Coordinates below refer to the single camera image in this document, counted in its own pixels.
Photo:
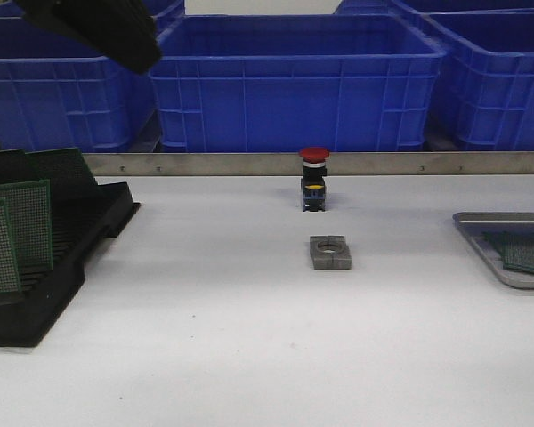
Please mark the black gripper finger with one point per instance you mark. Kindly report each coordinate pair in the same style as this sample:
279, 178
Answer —
124, 31

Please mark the green perforated circuit board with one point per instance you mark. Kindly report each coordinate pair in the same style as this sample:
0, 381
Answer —
497, 239

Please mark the black slotted board rack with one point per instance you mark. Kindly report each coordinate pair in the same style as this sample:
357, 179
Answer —
25, 318

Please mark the silver metal tray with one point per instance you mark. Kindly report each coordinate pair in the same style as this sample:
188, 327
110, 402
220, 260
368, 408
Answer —
471, 226

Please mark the blue left plastic bin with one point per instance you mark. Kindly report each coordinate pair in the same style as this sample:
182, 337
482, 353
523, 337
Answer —
56, 92

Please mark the blue plastic bin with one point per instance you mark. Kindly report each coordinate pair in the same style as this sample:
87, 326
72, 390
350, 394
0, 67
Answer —
56, 92
484, 96
265, 84

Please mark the blue rear left bin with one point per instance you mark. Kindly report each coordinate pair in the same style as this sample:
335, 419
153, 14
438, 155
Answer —
155, 7

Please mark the blue rear right bin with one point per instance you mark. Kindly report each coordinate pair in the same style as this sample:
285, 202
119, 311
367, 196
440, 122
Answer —
432, 6

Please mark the blue centre plastic bin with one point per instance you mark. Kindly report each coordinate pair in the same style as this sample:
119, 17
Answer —
265, 84

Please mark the red emergency stop button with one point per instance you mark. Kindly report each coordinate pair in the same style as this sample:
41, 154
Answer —
312, 182

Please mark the grey metal clamp block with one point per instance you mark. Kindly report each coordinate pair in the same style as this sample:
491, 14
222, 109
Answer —
330, 253

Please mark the blue right plastic bin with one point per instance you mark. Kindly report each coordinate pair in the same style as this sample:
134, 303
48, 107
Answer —
484, 96

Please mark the metal table edge rail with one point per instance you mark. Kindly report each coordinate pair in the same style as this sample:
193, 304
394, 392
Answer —
290, 164

